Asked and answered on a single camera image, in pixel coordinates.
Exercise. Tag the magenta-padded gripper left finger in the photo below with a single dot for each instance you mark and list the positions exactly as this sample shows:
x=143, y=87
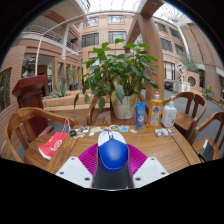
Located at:
x=75, y=170

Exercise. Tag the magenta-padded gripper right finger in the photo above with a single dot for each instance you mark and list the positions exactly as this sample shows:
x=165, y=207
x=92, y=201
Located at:
x=150, y=170

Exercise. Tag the blue and white computer mouse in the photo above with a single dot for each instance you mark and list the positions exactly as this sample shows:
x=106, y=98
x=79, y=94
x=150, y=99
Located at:
x=113, y=156

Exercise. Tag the red paper bag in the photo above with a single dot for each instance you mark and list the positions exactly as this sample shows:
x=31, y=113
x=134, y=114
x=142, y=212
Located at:
x=53, y=145

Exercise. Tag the small white packet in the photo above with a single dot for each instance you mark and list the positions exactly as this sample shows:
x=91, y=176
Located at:
x=162, y=132

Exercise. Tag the blue tube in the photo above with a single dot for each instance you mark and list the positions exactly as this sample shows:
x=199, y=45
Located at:
x=140, y=115

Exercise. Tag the yellow liquid bottle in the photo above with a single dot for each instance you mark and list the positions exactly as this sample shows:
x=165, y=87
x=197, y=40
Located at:
x=154, y=113

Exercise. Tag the white pump bottle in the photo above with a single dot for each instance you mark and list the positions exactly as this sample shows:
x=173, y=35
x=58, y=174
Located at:
x=169, y=115

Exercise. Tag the black flat box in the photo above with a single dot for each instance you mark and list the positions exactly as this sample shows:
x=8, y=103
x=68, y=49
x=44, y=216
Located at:
x=206, y=151

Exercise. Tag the spiky agave plant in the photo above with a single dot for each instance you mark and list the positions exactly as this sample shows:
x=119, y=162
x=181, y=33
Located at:
x=60, y=90

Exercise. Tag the yellow flowering plant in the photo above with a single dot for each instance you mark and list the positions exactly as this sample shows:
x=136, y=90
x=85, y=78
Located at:
x=208, y=92

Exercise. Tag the white outdoor statue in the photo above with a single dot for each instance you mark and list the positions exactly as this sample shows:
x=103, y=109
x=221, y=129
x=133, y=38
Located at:
x=181, y=71

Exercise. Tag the green plant in white pot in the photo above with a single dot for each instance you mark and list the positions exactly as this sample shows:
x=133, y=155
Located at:
x=120, y=70

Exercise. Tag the dark bust statue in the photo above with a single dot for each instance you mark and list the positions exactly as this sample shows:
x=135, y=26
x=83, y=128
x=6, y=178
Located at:
x=29, y=68

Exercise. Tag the dark red wooden pedestal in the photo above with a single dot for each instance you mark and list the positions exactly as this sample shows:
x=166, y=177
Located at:
x=31, y=91

